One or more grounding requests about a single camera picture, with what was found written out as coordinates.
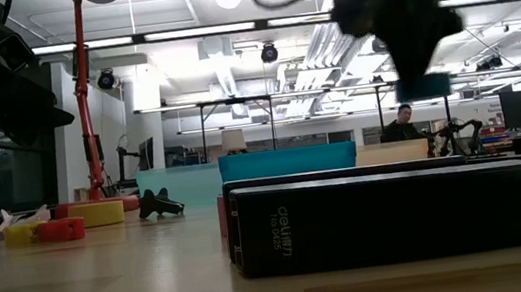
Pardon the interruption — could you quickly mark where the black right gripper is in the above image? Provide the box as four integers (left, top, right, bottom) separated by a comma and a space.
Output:
329, 0, 470, 96

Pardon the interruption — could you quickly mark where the white pink stapler remover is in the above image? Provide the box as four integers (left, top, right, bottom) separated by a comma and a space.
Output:
0, 202, 54, 235

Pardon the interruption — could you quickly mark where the yellow tape roll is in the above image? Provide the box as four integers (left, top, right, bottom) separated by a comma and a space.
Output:
65, 197, 127, 232

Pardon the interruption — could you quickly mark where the red mini stapler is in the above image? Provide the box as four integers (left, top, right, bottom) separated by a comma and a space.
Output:
31, 215, 88, 247

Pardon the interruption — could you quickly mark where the yellow mini stapler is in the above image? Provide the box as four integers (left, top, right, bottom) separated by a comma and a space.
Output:
1, 219, 50, 248

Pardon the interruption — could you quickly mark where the large black stapler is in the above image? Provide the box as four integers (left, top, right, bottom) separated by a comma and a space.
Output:
218, 142, 521, 286

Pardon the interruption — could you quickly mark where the black stapler remover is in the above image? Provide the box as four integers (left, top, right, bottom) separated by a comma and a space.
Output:
134, 183, 188, 222

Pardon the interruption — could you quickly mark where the pink tape roll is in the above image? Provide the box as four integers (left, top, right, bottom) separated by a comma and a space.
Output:
215, 194, 231, 241

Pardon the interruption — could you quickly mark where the black monitor on arm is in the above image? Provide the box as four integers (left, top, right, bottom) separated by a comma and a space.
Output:
135, 136, 159, 173

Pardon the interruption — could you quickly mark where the red desk lamp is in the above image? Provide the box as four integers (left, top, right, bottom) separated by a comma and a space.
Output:
25, 0, 160, 222

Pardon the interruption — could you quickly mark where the person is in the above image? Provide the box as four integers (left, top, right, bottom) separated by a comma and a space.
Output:
374, 100, 435, 145

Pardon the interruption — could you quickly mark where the black spotlight pair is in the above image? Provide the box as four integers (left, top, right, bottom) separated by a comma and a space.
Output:
474, 53, 505, 73

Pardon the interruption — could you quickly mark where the black ceiling spotlight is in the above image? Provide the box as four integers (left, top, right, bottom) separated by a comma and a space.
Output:
258, 41, 281, 65
95, 67, 119, 93

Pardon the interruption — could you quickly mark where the orange plastic bin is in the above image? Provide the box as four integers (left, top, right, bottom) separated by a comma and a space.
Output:
353, 136, 433, 170

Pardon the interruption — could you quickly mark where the red storage box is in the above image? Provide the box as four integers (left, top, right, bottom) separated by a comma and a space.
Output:
477, 123, 508, 137

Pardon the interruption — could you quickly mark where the black ceiling light track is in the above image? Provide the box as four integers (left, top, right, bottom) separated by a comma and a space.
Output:
30, 0, 521, 65

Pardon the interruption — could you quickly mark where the blue plastic bin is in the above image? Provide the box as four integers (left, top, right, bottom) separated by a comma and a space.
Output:
217, 139, 360, 186

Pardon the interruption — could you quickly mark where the green translucent plastic bin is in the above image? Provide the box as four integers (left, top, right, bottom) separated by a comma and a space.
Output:
135, 159, 227, 216

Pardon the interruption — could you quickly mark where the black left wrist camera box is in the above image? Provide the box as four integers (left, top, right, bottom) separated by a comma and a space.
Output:
0, 15, 39, 75

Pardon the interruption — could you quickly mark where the black metal rig frame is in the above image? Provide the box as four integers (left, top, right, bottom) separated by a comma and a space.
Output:
372, 72, 455, 144
193, 91, 281, 166

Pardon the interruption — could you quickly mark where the black aluminium table frame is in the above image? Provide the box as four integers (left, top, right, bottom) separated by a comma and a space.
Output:
0, 144, 521, 241

